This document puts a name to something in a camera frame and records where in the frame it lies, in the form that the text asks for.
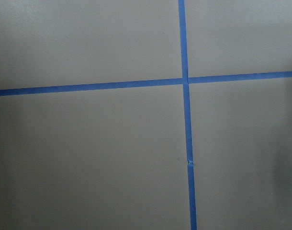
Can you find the blue floor marking tape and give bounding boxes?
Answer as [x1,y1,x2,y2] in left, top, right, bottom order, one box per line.
[0,0,292,230]

